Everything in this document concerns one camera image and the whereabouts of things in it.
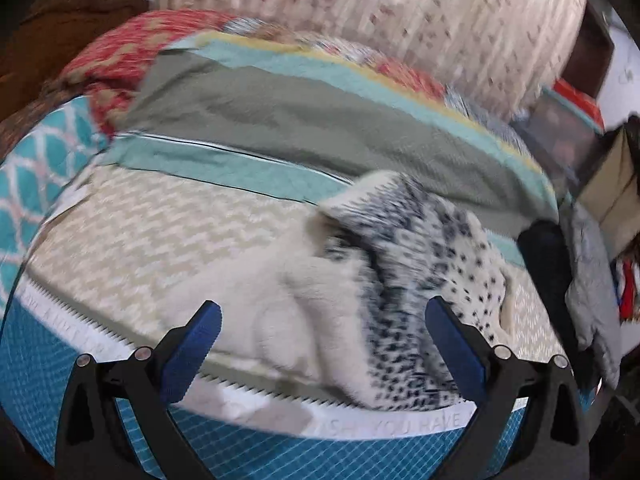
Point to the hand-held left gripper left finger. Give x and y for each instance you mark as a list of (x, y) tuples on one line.
[(192, 355)]

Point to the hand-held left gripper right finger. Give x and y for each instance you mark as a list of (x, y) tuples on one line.
[(455, 355)]

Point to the white black-spotted fleece garment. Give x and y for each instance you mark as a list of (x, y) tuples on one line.
[(310, 310)]

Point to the teal and beige patchwork bedspread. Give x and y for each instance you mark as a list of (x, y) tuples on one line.
[(175, 240)]

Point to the black cloth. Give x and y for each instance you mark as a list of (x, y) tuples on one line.
[(545, 260)]

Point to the grey quilted jacket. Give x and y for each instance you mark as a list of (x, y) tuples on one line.
[(590, 280)]

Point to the red cloth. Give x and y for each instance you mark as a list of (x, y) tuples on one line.
[(631, 290)]

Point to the cardboard box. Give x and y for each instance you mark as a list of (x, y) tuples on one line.
[(615, 185)]

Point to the teal wave-patterned pillow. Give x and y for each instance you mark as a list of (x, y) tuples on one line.
[(40, 170)]

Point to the clear storage box red lid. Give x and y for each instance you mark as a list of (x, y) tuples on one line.
[(565, 135)]

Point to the red floral pillow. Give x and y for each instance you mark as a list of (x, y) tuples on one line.
[(115, 55)]

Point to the dark wooden cabinet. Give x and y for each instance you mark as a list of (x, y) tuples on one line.
[(595, 55)]

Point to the beige leaf-print curtain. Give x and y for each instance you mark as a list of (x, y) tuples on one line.
[(400, 20)]

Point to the carved wooden headboard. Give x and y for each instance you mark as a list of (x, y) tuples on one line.
[(50, 35)]

